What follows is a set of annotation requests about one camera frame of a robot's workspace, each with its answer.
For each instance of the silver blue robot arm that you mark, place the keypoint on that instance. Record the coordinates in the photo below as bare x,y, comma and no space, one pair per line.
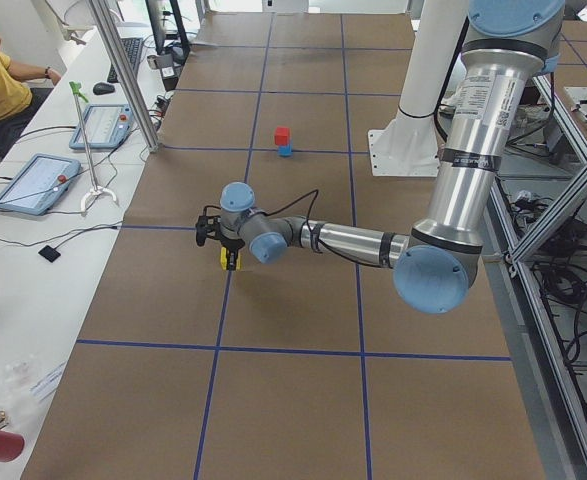
507,43

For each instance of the red wooden block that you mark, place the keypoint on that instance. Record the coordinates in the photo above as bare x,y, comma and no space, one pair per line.
282,136

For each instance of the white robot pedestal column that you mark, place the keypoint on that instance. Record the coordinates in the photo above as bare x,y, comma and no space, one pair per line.
438,32

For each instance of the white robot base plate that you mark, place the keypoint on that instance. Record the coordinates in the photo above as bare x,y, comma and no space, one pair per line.
396,154

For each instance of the grey aluminium frame post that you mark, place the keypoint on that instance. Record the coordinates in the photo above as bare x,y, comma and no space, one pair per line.
110,35

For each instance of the teach pendant tablet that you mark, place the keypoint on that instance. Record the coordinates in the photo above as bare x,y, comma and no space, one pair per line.
107,124
39,184

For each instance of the upper teach pendant tablet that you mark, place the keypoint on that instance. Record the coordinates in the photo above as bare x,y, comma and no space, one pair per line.
107,124

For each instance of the blue wooden block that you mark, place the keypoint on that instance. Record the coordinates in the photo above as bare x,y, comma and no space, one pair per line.
285,150

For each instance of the yellow wooden block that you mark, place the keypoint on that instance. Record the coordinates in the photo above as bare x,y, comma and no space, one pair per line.
223,259

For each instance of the lower teach pendant tablet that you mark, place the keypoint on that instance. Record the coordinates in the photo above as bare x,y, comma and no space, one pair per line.
39,184

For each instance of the black keyboard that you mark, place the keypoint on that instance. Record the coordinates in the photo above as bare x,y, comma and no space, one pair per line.
133,47

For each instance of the black computer mouse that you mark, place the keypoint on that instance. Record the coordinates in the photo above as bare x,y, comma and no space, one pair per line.
103,88

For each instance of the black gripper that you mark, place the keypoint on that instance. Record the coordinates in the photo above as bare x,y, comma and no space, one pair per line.
231,246

